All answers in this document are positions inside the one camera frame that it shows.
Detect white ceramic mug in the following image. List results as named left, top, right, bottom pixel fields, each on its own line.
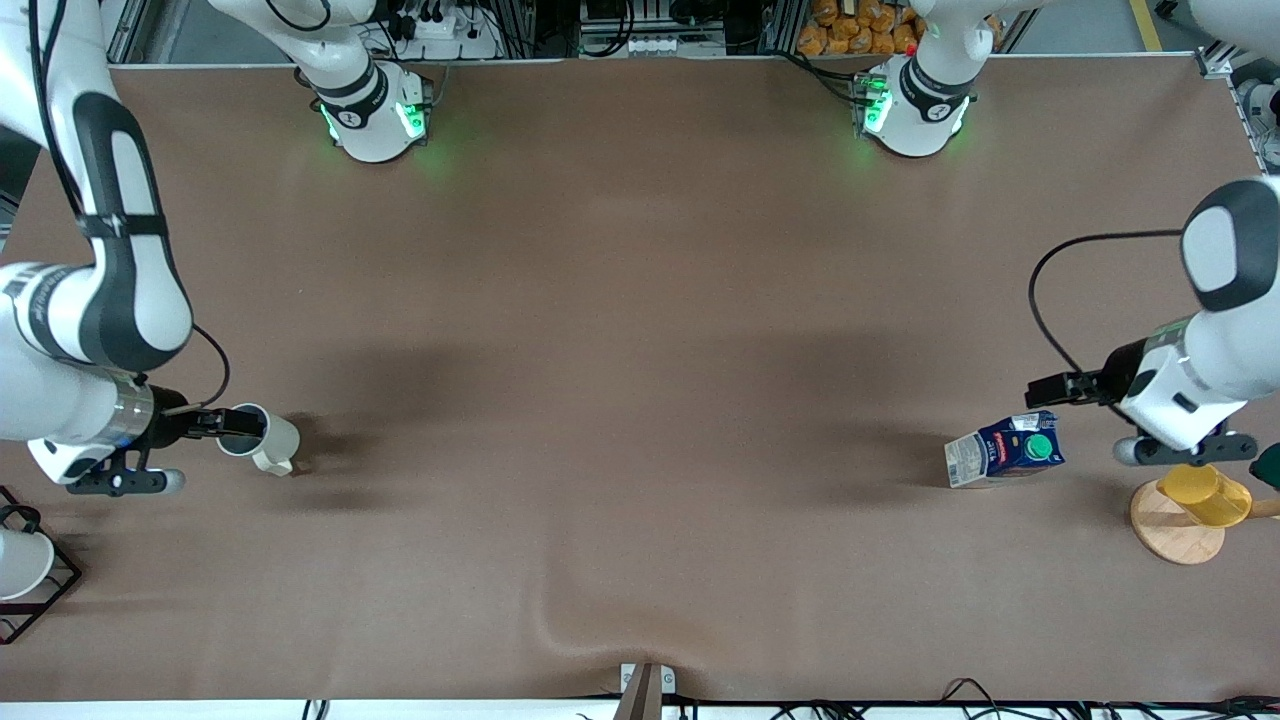
left=217, top=403, right=301, bottom=478

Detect blue milk carton green cap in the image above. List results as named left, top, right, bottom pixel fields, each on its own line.
left=944, top=410, right=1065, bottom=490

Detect yellow plastic cup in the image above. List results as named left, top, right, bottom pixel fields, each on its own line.
left=1157, top=463, right=1254, bottom=529

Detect white cup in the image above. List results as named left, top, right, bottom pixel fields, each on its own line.
left=0, top=527, right=56, bottom=602

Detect wooden mug tree stand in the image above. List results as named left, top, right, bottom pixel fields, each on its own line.
left=1130, top=479, right=1280, bottom=567

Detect white grey equipment beside table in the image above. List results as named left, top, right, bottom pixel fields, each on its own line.
left=1238, top=76, right=1280, bottom=177

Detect bag of orange snacks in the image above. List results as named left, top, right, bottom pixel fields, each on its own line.
left=796, top=0, right=927, bottom=57

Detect white power strip with plugs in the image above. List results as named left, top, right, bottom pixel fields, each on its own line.
left=385, top=0, right=503, bottom=61

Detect small white power strip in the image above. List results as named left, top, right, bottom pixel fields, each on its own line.
left=618, top=35, right=703, bottom=57

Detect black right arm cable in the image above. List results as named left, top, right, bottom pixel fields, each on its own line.
left=25, top=0, right=233, bottom=413

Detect black wire rack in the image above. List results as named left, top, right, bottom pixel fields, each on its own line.
left=0, top=486, right=83, bottom=646

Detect metal table edge bracket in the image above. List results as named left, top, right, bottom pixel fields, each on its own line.
left=619, top=662, right=677, bottom=720

